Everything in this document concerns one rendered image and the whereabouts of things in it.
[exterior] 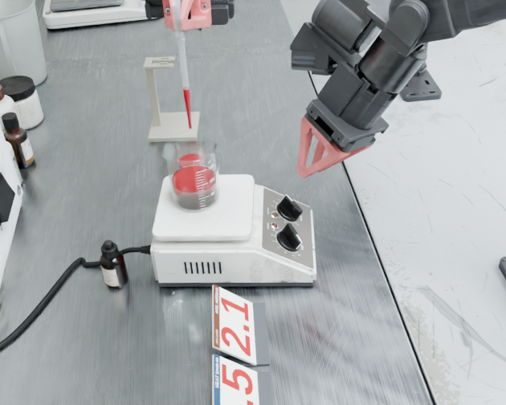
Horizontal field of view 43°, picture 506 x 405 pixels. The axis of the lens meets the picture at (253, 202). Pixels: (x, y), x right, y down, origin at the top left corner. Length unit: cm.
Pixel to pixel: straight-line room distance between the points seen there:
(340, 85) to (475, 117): 46
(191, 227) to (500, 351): 38
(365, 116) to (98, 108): 60
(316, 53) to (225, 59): 57
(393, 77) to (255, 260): 26
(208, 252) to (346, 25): 30
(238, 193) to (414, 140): 37
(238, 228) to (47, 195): 36
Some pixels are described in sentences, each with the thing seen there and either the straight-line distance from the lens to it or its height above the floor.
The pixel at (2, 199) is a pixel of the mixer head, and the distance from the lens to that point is 29.
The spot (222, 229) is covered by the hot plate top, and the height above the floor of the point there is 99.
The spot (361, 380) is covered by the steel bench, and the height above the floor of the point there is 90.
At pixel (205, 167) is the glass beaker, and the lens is 75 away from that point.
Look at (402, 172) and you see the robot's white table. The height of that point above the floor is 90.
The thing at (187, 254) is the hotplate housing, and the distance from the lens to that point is 78.
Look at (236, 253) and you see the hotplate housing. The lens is 77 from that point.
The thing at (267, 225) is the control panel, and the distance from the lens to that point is 81.
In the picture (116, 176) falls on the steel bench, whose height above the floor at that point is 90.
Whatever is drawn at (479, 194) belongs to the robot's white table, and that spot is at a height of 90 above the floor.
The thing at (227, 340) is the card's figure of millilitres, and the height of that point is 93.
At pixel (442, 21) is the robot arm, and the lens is 66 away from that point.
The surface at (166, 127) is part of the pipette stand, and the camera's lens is 110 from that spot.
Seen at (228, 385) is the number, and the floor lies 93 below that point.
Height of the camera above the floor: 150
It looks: 40 degrees down
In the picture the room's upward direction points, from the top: 3 degrees counter-clockwise
